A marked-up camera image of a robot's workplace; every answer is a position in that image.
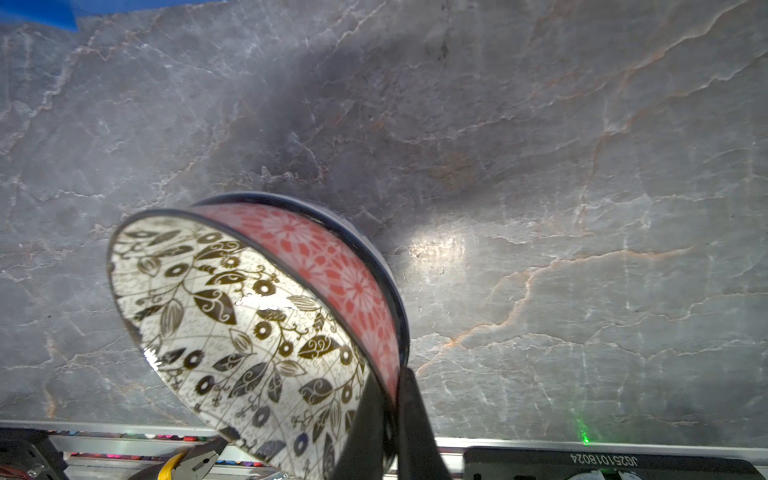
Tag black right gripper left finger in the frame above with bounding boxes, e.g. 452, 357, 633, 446
330, 376, 385, 480

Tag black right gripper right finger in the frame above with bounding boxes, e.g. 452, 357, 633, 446
397, 368, 452, 480

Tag blue plastic bin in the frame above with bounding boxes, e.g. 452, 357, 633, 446
1, 0, 209, 31

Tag yellow black pliers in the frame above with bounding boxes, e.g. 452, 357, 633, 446
130, 437, 229, 480

